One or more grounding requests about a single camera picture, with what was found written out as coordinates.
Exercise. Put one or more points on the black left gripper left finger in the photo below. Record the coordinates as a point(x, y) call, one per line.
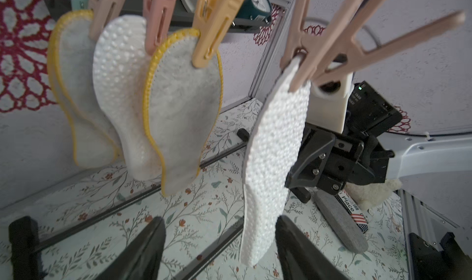
point(141, 259)

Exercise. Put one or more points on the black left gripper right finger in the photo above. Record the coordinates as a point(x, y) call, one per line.
point(299, 257)

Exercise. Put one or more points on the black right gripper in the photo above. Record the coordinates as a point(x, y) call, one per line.
point(329, 161)

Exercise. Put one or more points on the white dotted foam insole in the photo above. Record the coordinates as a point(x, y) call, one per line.
point(271, 152)

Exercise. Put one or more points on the yellow-edged grey felt insole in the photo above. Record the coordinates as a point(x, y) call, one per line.
point(181, 105)

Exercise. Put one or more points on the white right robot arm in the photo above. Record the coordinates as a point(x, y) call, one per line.
point(369, 114)

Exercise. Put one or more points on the grey felt roll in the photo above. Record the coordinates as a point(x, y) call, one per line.
point(341, 222)

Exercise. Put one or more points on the beige open clothespin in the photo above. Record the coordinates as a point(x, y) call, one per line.
point(358, 59)

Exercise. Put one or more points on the beige clothespin right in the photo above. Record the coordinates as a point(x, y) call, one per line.
point(325, 52)

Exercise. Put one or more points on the black metal clothes rack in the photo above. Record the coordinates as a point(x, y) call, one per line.
point(203, 232)

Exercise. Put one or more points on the small green alarm clock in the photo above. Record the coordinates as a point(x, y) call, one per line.
point(257, 10)

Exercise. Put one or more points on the yellow clothespin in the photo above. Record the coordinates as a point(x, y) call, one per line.
point(212, 18)

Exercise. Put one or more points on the pink clothespin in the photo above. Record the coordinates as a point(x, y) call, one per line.
point(158, 15)

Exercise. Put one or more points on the beige clothespin left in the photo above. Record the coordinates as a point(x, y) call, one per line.
point(103, 12)

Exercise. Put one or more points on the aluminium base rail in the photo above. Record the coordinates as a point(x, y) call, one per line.
point(437, 248)

